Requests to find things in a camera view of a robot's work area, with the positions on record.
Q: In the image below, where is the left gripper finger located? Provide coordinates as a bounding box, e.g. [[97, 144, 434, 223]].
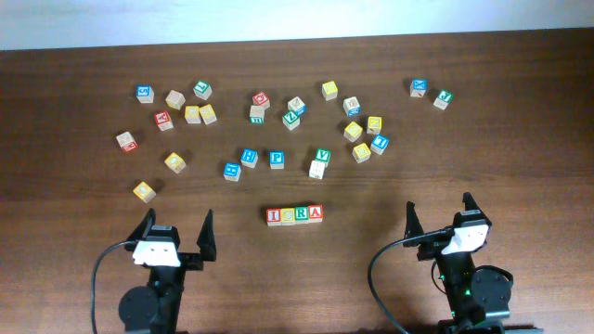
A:
[[197, 209, 217, 260], [127, 208, 156, 241]]

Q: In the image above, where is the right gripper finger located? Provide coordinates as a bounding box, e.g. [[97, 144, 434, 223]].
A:
[[405, 201, 424, 238], [462, 192, 482, 214]]

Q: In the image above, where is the red I block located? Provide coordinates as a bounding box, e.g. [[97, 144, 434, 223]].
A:
[[265, 209, 282, 226]]

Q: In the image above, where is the yellow C block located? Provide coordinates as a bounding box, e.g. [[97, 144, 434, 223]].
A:
[[280, 208, 296, 225]]

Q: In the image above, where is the red A block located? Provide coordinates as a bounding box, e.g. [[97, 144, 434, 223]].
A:
[[308, 204, 324, 224]]

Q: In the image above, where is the green R block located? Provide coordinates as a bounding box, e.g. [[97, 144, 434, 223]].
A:
[[295, 206, 309, 225]]

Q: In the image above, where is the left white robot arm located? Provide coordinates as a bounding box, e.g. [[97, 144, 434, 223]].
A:
[[118, 209, 217, 334]]

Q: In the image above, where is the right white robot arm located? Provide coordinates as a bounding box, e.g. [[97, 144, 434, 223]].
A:
[[404, 192, 513, 333]]

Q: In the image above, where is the yellow block far left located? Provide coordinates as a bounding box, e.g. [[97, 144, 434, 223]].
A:
[[133, 181, 156, 203]]

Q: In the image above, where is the blue block lower left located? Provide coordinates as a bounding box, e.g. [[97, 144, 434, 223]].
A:
[[223, 162, 241, 182]]

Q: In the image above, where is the yellow O block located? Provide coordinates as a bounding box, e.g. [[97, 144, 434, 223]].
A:
[[164, 152, 187, 173]]

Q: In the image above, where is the yellow G block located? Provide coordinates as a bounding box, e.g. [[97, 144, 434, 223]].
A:
[[352, 143, 371, 163]]

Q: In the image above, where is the blue T block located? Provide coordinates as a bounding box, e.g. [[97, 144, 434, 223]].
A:
[[370, 135, 390, 155]]

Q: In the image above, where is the red side wooden block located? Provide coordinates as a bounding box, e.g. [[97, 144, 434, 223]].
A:
[[116, 132, 138, 152]]

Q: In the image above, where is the blue H block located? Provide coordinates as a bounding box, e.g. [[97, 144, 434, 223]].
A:
[[240, 148, 258, 168]]

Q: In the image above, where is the blue P block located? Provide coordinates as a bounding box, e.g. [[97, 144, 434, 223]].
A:
[[269, 151, 285, 170]]

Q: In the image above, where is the green J block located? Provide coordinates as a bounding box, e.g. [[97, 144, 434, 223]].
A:
[[433, 90, 454, 110]]

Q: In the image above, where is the yellow S block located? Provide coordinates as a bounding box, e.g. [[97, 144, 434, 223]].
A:
[[367, 116, 382, 135]]

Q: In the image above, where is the plain wooden block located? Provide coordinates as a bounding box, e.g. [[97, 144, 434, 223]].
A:
[[308, 161, 326, 180]]

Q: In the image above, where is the yellow K block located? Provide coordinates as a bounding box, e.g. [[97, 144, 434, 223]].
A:
[[343, 122, 363, 142]]

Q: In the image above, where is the red X block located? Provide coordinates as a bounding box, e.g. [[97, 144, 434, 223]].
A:
[[154, 111, 174, 131]]

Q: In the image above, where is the green V block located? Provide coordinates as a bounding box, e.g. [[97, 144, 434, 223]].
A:
[[315, 148, 331, 167]]

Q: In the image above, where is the yellow block left of pair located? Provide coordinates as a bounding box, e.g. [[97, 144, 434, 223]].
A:
[[185, 106, 201, 124]]

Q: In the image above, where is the yellow block of pair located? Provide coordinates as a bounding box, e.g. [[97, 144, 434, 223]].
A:
[[199, 104, 217, 124], [185, 106, 201, 124]]

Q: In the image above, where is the blue X block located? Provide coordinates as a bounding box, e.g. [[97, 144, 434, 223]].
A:
[[409, 78, 428, 97]]

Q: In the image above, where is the yellow block right of pair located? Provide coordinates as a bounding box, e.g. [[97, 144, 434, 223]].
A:
[[199, 104, 217, 124]]

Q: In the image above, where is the blue D block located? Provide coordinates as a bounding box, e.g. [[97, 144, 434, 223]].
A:
[[342, 96, 361, 117]]

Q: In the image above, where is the plain tan block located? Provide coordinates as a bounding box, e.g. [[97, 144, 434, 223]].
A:
[[165, 90, 186, 109]]

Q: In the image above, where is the blue S block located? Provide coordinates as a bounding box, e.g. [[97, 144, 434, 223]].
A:
[[136, 85, 154, 104]]

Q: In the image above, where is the plain block green side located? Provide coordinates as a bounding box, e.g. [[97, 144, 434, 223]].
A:
[[250, 105, 265, 124]]

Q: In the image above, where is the green Z block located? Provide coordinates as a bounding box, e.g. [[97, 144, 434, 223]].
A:
[[282, 110, 301, 131]]

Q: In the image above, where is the green L block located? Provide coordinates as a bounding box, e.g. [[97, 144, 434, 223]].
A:
[[193, 80, 213, 100]]

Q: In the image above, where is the red C block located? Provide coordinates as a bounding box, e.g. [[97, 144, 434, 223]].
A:
[[252, 91, 270, 109]]

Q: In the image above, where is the yellow top block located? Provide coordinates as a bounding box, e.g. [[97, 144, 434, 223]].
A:
[[321, 81, 339, 101]]

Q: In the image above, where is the plain block blue side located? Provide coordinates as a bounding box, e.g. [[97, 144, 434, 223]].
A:
[[288, 96, 306, 117]]

